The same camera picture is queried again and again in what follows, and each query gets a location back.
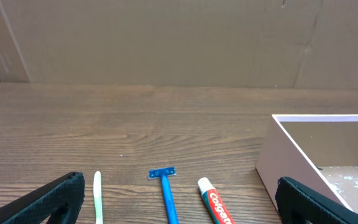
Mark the white green toothbrush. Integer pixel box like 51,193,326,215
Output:
93,171,103,224

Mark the blue disposable razor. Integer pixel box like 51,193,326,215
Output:
149,167,179,224

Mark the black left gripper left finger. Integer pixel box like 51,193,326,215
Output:
0,172,85,224

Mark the red white toothpaste tube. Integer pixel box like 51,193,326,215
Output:
198,177,236,224

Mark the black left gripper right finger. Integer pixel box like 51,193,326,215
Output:
275,177,358,224

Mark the white open cardboard box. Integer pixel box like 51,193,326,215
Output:
256,114,358,214

